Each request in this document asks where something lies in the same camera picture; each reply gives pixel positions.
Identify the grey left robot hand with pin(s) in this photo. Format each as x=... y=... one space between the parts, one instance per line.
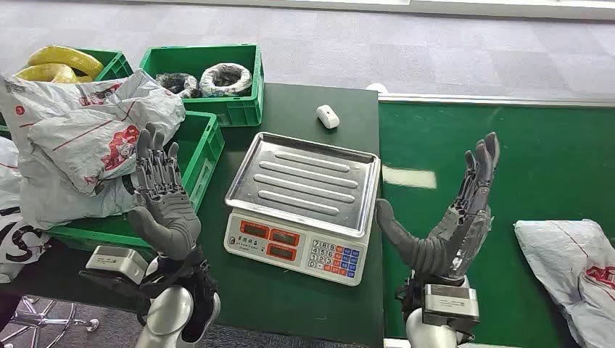
x=166 y=216

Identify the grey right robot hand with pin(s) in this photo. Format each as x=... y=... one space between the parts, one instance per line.
x=456 y=235

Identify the grey package with red print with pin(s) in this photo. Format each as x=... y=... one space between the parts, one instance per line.
x=571 y=278

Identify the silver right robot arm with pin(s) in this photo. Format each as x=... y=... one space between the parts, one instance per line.
x=427 y=336

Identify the large green crate with packages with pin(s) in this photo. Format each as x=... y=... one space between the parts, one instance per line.
x=204 y=144

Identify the grey bag with red cartoon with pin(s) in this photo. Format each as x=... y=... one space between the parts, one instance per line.
x=91 y=153

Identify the grey bag with black letters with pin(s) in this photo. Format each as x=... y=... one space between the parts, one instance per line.
x=53 y=206

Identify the green crate with wrapped rolls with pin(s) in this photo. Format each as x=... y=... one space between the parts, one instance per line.
x=240 y=110

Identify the white scale with steel tray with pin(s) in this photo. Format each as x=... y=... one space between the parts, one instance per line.
x=302 y=192

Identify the grey bag with bold lettering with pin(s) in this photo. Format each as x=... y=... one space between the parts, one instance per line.
x=14 y=240

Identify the large crumpled grey mail bag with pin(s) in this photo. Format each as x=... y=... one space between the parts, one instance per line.
x=57 y=103

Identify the green crate with yellow rolls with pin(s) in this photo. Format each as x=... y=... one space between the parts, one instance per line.
x=115 y=67

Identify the chrome chair base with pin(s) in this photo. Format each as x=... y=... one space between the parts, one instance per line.
x=43 y=322

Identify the small white round knob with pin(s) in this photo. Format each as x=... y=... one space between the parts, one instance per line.
x=377 y=88

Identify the small white plastic device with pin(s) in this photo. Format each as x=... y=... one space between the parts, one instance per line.
x=328 y=116

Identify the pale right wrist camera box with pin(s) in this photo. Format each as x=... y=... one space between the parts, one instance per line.
x=449 y=302

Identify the silver conveyor side rail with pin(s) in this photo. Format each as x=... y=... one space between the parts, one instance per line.
x=495 y=100

